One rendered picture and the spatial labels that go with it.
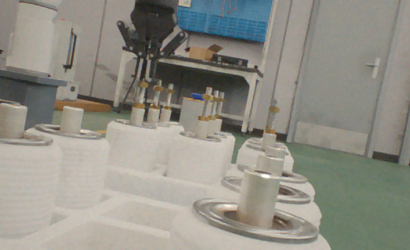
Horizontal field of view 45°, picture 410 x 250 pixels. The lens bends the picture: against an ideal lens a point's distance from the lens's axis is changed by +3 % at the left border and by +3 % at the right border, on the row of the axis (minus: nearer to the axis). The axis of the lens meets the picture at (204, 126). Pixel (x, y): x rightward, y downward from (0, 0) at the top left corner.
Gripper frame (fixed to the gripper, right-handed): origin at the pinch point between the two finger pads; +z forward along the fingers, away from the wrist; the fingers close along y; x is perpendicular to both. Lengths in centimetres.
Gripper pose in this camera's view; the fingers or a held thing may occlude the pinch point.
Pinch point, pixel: (145, 69)
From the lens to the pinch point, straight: 87.0
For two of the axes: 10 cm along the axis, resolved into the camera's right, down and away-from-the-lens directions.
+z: -1.8, 9.8, 0.6
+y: -9.7, -1.9, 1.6
